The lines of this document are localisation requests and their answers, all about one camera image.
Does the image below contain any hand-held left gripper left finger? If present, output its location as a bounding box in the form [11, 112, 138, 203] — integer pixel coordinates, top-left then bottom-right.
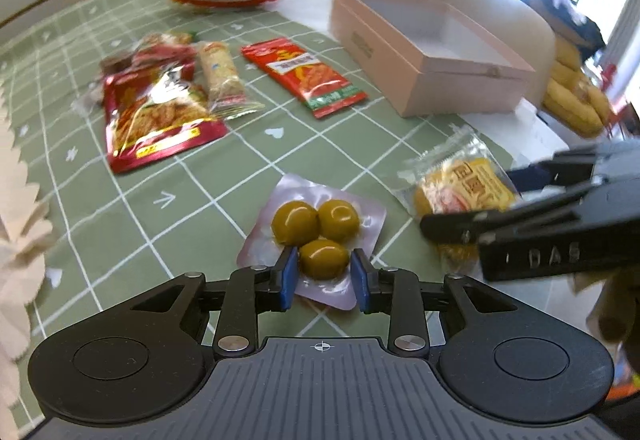
[131, 247, 301, 358]

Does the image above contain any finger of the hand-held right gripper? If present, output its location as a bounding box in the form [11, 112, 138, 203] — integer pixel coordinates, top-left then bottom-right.
[420, 182, 608, 246]
[510, 147, 608, 193]

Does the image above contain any dark blue bag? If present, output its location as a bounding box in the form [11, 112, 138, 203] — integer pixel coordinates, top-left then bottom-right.
[520, 0, 606, 48]

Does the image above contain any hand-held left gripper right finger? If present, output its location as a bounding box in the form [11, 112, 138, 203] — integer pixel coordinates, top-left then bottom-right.
[350, 249, 518, 357]

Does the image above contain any clear packet of red snack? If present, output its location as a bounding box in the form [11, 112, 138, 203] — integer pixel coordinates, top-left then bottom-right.
[97, 32, 198, 81]

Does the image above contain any yellow pastry clear packet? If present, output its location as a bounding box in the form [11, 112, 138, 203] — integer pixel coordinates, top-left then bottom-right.
[397, 125, 523, 271]

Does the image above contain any pink cardboard box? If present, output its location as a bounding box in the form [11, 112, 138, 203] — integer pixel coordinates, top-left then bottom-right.
[328, 0, 537, 118]

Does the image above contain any yellow bananas bunch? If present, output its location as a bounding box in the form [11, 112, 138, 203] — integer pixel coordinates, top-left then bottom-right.
[542, 37, 613, 138]

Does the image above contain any cream lace-edged cloth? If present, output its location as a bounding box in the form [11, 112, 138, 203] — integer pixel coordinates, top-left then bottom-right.
[0, 85, 56, 411]

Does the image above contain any rice cracker bar packet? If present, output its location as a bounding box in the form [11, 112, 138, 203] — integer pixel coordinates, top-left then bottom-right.
[194, 40, 266, 121]

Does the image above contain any vacuum pack of green balls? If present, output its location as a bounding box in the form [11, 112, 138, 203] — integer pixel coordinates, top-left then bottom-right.
[236, 173, 388, 312]

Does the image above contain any large red snack packet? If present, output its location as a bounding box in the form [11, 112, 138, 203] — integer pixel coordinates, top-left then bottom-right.
[102, 65, 228, 176]

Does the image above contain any person's right hand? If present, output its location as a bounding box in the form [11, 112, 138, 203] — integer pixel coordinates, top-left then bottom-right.
[587, 265, 640, 346]

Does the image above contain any long red snack packet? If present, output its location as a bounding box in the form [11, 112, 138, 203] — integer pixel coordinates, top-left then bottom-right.
[241, 37, 368, 120]

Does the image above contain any green checkered tablecloth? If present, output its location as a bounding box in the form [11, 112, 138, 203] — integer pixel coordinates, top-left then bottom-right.
[0, 0, 506, 440]

